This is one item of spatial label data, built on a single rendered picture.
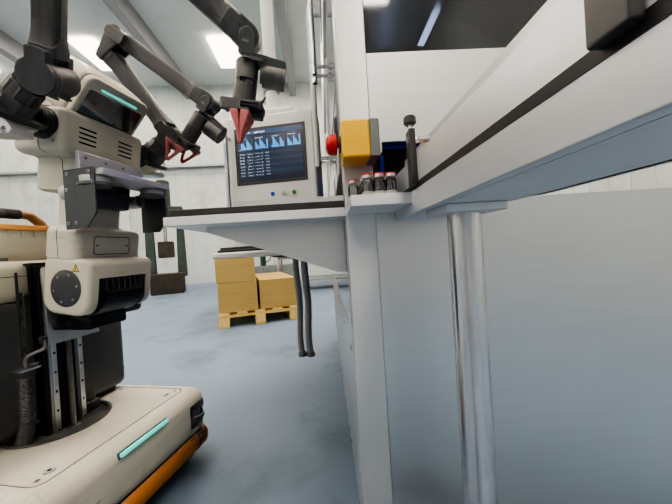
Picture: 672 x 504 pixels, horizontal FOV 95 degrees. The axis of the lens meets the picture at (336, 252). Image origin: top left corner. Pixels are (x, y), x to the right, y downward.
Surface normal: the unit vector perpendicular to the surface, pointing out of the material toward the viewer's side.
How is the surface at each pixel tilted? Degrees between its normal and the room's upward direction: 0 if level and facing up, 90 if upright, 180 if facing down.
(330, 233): 90
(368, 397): 90
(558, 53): 90
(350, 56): 90
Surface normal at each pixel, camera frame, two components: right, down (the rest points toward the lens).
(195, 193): 0.07, 0.00
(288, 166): -0.14, 0.02
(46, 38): 0.25, 0.22
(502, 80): -1.00, 0.06
